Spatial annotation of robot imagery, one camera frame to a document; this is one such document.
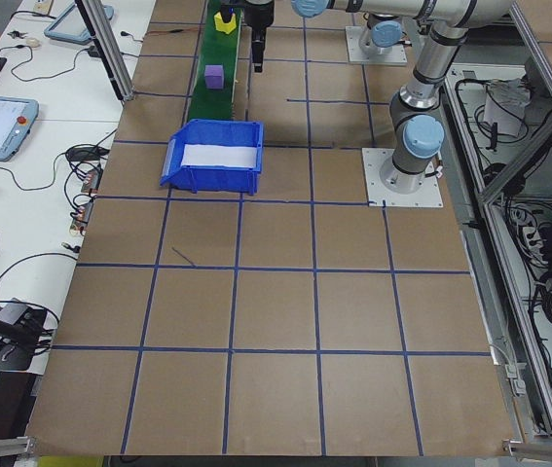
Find yellow foam block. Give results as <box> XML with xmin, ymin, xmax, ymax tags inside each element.
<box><xmin>213</xmin><ymin>12</ymin><xmax>238</xmax><ymax>35</ymax></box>

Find purple foam block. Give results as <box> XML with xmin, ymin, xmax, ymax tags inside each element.
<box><xmin>203</xmin><ymin>64</ymin><xmax>225</xmax><ymax>91</ymax></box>

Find green conveyor belt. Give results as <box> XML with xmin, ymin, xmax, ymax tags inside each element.
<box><xmin>186</xmin><ymin>0</ymin><xmax>243</xmax><ymax>122</ymax></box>

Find blue plastic storage bin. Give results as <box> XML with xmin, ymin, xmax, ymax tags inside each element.
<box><xmin>159</xmin><ymin>119</ymin><xmax>266</xmax><ymax>196</ymax></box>

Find small circuit board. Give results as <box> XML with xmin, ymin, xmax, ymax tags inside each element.
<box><xmin>69</xmin><ymin>198</ymin><xmax>94</xmax><ymax>237</ymax></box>
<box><xmin>82</xmin><ymin>167</ymin><xmax>104</xmax><ymax>196</ymax></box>

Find white paper box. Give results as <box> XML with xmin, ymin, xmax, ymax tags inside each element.
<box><xmin>483</xmin><ymin>77</ymin><xmax>533</xmax><ymax>137</ymax></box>

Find white power strip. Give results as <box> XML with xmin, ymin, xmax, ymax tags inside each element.
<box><xmin>518</xmin><ymin>223</ymin><xmax>544</xmax><ymax>254</ymax></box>

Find red black conveyor wire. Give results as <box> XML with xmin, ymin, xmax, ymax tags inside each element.
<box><xmin>146</xmin><ymin>26</ymin><xmax>197</xmax><ymax>38</ymax></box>

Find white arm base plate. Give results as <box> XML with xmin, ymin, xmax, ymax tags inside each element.
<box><xmin>361</xmin><ymin>147</ymin><xmax>445</xmax><ymax>209</ymax></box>
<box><xmin>345</xmin><ymin>24</ymin><xmax>409</xmax><ymax>65</ymax></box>

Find aluminium profile post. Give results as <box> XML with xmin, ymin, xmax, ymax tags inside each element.
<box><xmin>74</xmin><ymin>0</ymin><xmax>135</xmax><ymax>102</ymax></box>

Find V-shaped metal bar frame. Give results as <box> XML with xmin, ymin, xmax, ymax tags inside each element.
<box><xmin>443</xmin><ymin>0</ymin><xmax>552</xmax><ymax>439</ymax></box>

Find black camera stand base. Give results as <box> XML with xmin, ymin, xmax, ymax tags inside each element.
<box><xmin>0</xmin><ymin>301</ymin><xmax>49</xmax><ymax>372</ymax></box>

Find grey cable plug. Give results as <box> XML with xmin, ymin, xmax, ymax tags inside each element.
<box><xmin>492</xmin><ymin>340</ymin><xmax>526</xmax><ymax>398</ymax></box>

